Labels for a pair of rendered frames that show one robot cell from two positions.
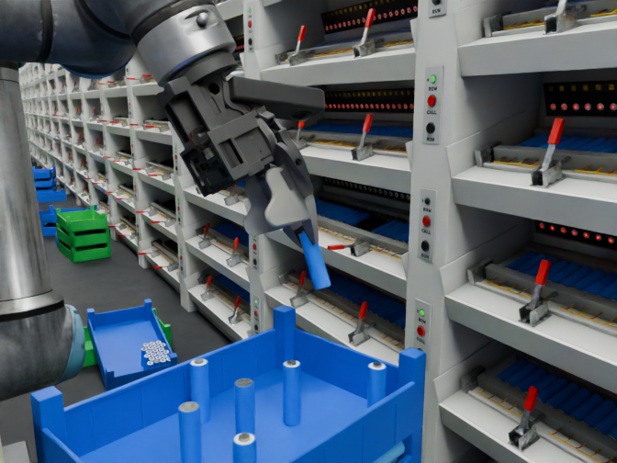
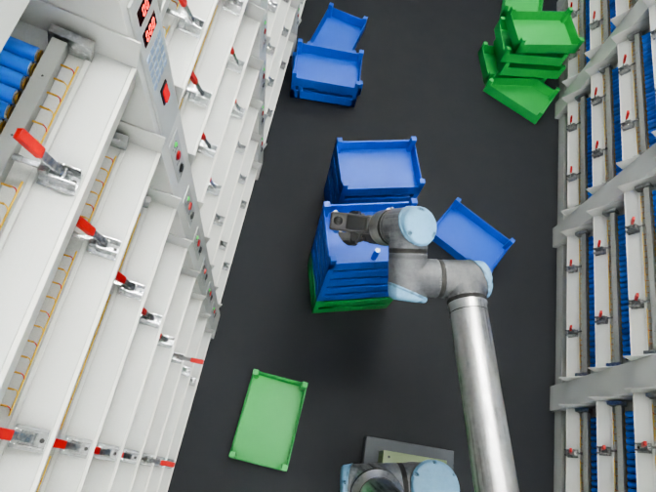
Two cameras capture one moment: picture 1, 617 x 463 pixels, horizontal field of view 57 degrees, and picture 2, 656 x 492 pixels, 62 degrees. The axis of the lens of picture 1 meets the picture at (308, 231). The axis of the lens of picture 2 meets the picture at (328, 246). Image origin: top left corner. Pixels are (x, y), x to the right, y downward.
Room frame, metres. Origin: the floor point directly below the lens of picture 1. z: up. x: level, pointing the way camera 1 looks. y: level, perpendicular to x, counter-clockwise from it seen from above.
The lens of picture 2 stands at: (1.23, 0.26, 2.05)
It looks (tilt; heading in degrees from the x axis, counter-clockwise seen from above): 66 degrees down; 204
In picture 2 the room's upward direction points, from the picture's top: 18 degrees clockwise
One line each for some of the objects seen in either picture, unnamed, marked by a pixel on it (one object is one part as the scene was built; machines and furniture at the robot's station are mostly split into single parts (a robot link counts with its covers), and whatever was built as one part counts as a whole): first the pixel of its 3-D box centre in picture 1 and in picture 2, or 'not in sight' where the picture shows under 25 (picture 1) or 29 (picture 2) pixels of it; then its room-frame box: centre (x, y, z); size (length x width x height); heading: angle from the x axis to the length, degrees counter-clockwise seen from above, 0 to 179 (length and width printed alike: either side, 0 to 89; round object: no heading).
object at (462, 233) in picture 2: not in sight; (471, 237); (-0.04, 0.31, 0.04); 0.30 x 0.20 x 0.08; 91
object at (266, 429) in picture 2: not in sight; (269, 419); (1.05, 0.18, 0.04); 0.30 x 0.20 x 0.08; 28
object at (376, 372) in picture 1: (375, 394); not in sight; (0.51, -0.07, 0.52); 0.02 x 0.02 x 0.06
